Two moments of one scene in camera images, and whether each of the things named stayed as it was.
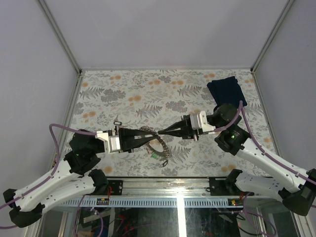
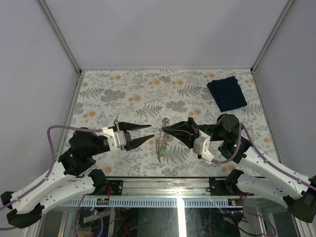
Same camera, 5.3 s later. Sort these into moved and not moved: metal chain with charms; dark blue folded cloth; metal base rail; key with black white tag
Moved: metal chain with charms
Not moved: metal base rail; dark blue folded cloth; key with black white tag
